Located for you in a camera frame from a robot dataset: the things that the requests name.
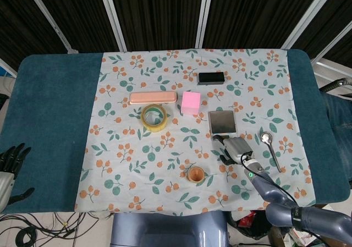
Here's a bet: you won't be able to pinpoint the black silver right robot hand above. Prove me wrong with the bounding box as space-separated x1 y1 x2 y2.
211 133 254 166

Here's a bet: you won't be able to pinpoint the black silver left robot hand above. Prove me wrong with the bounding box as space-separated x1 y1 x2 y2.
0 142 36 212

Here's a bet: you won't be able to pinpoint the small orange ceramic cup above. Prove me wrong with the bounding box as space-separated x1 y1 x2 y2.
187 166 206 183

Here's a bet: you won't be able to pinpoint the silver digital kitchen scale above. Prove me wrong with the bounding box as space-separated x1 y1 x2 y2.
207 109 238 138

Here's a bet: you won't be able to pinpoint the metal spoon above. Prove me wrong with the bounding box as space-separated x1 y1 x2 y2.
260 131 283 174

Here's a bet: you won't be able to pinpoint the pink cube block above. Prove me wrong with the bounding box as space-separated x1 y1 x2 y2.
181 91 201 116

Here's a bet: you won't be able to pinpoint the floral print tablecloth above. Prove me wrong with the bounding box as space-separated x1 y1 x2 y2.
74 48 317 213

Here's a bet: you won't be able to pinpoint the black rectangular box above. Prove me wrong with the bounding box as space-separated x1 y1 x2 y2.
197 71 225 86

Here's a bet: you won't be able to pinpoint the black lined waste bin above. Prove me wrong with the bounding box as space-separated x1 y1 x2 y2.
227 210 276 243

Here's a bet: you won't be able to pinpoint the yellow tape roll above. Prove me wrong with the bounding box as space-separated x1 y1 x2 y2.
140 103 169 133

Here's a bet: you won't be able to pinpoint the teal velvet table cover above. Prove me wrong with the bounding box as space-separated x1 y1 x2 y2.
0 48 351 215

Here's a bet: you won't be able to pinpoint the pink oblong pencil case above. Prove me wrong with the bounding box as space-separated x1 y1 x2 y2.
129 91 177 106

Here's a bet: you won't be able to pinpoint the blue-grey robot torso base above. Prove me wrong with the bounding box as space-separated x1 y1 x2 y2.
111 211 229 247

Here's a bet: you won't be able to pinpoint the black pleated partition panel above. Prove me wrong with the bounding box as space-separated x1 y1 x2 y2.
30 0 122 53
107 0 205 52
0 0 68 69
288 0 352 60
202 0 327 50

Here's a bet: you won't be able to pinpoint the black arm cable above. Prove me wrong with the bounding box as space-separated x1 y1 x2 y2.
240 152 300 207

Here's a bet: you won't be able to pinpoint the coiled black floor cable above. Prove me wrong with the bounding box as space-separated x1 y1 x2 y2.
15 227 39 245

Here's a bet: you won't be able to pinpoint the tangled black floor cables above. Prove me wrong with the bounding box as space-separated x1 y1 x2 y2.
0 212 113 247

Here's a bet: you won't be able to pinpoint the black flexible hose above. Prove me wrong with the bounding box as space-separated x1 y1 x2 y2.
319 77 352 92

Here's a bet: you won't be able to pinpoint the white partition frame post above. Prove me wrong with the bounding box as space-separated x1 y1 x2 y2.
282 0 334 50
310 20 352 64
24 0 78 54
195 0 215 49
96 0 128 52

